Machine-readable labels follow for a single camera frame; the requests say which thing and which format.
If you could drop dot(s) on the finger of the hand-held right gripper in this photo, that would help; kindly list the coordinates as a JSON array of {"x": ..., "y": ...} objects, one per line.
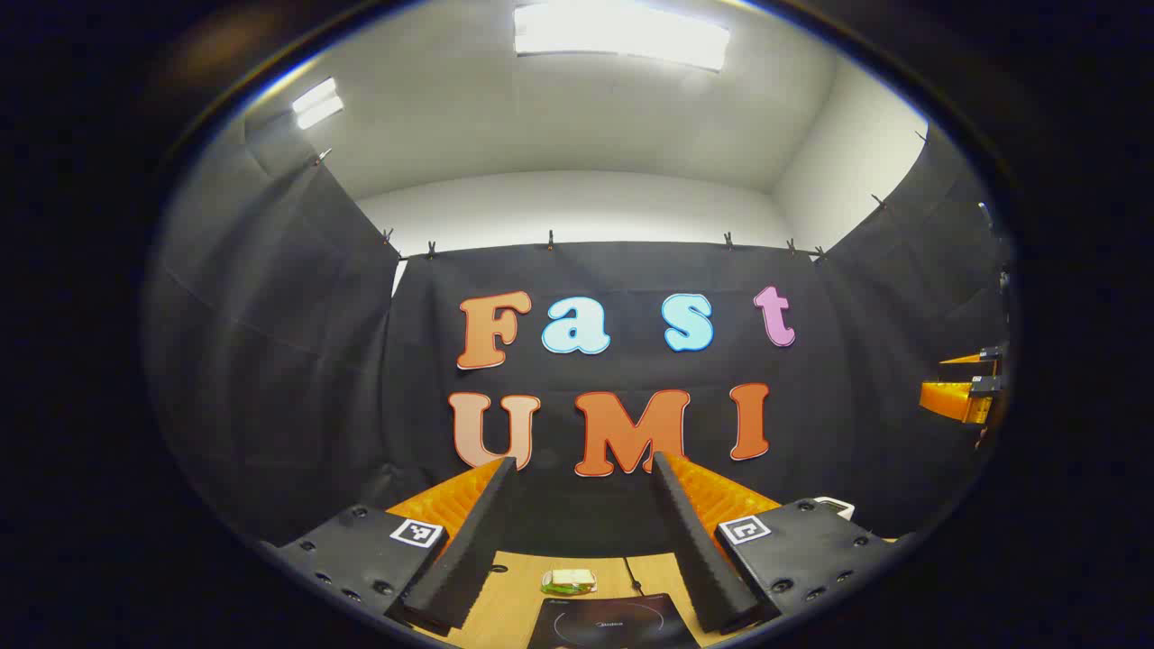
[
  {"x": 972, "y": 357},
  {"x": 956, "y": 398}
]

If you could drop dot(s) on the ceiling light panel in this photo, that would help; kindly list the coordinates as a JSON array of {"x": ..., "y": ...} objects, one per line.
[
  {"x": 317, "y": 102},
  {"x": 622, "y": 36}
]

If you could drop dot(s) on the black induction cooktop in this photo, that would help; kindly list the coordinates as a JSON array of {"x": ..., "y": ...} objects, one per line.
[{"x": 613, "y": 624}]

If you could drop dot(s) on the row of cloth clips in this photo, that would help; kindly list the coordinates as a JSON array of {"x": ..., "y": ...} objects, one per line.
[{"x": 550, "y": 240}]

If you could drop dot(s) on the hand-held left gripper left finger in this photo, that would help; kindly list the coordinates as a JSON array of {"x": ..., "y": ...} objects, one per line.
[{"x": 469, "y": 550}]

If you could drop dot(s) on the black backdrop cloth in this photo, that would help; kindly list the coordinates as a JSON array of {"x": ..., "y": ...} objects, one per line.
[{"x": 270, "y": 361}]

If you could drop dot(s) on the white toaster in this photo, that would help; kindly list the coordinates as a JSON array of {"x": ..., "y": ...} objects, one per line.
[{"x": 838, "y": 507}]

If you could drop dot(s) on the sandwich with lettuce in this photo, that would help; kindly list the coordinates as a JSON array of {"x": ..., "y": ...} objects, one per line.
[{"x": 568, "y": 580}]

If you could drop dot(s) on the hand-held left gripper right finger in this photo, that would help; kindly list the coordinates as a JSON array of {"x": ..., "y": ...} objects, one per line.
[{"x": 699, "y": 550}]

